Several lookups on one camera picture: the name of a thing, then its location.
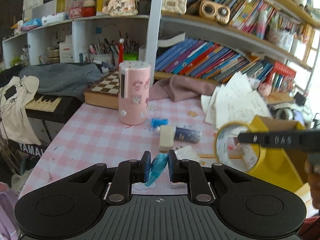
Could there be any white eraser block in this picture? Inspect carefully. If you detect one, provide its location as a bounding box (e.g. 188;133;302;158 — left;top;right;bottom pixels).
159;125;175;152

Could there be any yellow tape roll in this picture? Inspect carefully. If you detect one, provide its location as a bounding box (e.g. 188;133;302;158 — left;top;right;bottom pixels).
213;122;266;173

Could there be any yellow cardboard box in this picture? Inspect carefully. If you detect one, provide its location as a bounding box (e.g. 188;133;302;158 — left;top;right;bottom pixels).
247;115;308;192

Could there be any printed clear tape roll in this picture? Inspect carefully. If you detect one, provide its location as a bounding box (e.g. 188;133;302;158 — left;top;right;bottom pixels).
276;108;295;120

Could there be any pink checkered tablecloth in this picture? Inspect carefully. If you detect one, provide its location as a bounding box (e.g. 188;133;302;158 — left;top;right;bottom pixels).
21;98;216;195

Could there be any blue crumpled wrapper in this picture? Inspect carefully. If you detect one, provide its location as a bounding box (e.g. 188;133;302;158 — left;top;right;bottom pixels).
150;118;169;131

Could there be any pink pig plush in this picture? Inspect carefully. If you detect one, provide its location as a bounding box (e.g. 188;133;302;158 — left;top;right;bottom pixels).
258;83;272;98

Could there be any red thick dictionary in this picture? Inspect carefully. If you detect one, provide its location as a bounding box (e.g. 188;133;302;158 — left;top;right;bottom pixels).
271;61;296;79

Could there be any wooden chess board box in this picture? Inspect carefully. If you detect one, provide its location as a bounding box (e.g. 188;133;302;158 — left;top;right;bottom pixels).
84;70;119;109

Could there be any stack of white papers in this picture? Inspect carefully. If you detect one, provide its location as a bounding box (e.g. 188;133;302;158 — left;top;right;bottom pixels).
201;72;271;129

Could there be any pink cloth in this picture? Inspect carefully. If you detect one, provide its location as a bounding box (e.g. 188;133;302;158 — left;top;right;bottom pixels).
149;75;220;102

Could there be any pink cylinder holder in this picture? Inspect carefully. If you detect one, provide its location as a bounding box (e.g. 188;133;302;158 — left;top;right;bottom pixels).
118;61;151;126

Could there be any keyboard piano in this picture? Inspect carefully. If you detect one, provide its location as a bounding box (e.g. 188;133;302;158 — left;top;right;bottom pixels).
25;94;82;124

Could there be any grey cloth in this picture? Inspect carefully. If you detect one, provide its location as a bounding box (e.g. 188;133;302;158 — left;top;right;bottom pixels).
18;63;103;102

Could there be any row of leaning books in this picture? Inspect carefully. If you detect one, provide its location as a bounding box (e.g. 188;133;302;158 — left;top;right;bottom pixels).
155;38;274;83

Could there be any pen holder with pens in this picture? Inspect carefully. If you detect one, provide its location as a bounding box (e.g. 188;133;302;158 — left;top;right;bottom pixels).
88;33;139;64

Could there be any cream white garment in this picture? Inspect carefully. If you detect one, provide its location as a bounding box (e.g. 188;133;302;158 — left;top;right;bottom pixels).
1;76;41;145

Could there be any purple backpack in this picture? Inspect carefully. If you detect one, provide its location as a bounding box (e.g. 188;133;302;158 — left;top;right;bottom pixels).
0;182;20;240

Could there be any white bookshelf unit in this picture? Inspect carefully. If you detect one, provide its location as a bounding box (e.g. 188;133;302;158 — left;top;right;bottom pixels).
2;0;319;88

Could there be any brown retro radio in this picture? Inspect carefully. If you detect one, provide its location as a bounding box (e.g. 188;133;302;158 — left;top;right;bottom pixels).
199;0;231;24

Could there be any cream quilted handbag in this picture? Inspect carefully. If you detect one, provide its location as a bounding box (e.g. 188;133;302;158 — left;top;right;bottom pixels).
161;0;187;15

